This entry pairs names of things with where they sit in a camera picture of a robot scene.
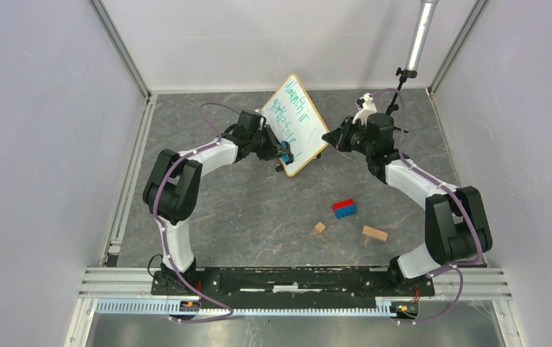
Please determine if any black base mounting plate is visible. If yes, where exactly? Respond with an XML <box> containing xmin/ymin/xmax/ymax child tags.
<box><xmin>151</xmin><ymin>266</ymin><xmax>436</xmax><ymax>310</ymax></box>

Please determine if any long wooden block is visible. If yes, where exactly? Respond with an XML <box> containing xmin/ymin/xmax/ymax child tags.
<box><xmin>362</xmin><ymin>226</ymin><xmax>388</xmax><ymax>242</ymax></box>

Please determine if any small wood-framed whiteboard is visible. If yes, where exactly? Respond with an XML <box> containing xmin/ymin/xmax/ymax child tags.
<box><xmin>260</xmin><ymin>74</ymin><xmax>329</xmax><ymax>177</ymax></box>

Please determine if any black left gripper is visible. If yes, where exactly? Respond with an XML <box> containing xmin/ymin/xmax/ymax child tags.
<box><xmin>249</xmin><ymin>125</ymin><xmax>288</xmax><ymax>162</ymax></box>

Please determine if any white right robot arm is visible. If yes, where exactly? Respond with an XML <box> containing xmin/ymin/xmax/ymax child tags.
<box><xmin>322</xmin><ymin>113</ymin><xmax>493</xmax><ymax>295</ymax></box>

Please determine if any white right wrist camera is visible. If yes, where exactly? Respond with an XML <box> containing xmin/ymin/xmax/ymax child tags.
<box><xmin>352</xmin><ymin>93</ymin><xmax>377</xmax><ymax>126</ymax></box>

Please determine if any blue whiteboard eraser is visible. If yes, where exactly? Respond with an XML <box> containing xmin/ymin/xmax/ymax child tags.
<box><xmin>280</xmin><ymin>141</ymin><xmax>294</xmax><ymax>165</ymax></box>

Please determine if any red and blue toy brick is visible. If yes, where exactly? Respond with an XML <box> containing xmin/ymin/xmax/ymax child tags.
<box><xmin>332</xmin><ymin>199</ymin><xmax>358</xmax><ymax>219</ymax></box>

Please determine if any black tripod stand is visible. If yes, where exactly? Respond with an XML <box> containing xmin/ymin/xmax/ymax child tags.
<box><xmin>386</xmin><ymin>67</ymin><xmax>418</xmax><ymax>123</ymax></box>

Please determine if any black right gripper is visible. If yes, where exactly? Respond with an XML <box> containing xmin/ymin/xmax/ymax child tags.
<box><xmin>322</xmin><ymin>116</ymin><xmax>374</xmax><ymax>157</ymax></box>

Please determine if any slotted cable duct rail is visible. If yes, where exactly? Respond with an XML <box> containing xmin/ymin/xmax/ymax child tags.
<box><xmin>95</xmin><ymin>299</ymin><xmax>421</xmax><ymax>317</ymax></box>

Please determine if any small wooden cube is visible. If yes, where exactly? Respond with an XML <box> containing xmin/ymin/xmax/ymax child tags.
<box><xmin>314</xmin><ymin>222</ymin><xmax>327</xmax><ymax>234</ymax></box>

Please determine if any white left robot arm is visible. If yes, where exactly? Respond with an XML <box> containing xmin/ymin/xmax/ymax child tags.
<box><xmin>142</xmin><ymin>110</ymin><xmax>295</xmax><ymax>295</ymax></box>

